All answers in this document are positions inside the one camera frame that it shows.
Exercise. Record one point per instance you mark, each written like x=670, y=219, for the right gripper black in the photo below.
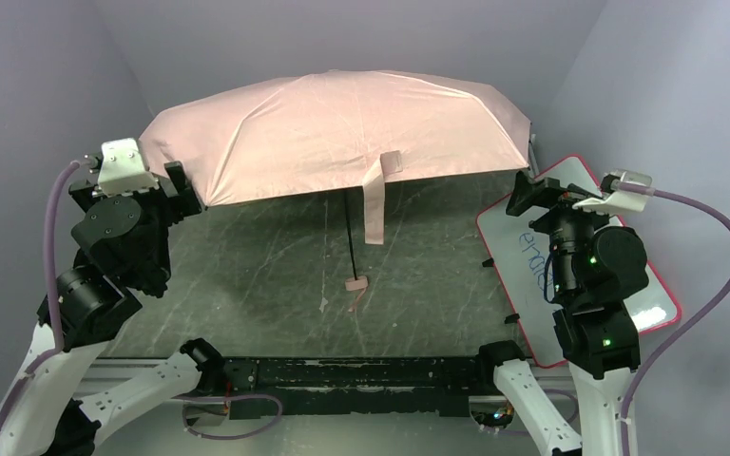
x=539, y=194

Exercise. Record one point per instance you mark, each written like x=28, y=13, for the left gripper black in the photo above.
x=174, y=188

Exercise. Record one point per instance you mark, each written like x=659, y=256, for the pink folding umbrella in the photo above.
x=334, y=130

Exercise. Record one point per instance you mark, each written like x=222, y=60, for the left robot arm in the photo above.
x=100, y=252

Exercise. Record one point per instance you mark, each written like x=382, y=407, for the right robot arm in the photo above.
x=596, y=266

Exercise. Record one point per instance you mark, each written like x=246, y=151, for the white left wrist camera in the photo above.
x=124, y=169

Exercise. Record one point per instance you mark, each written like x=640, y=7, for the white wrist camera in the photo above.
x=622, y=191
x=124, y=169

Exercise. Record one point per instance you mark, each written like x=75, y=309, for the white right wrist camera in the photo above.
x=622, y=191

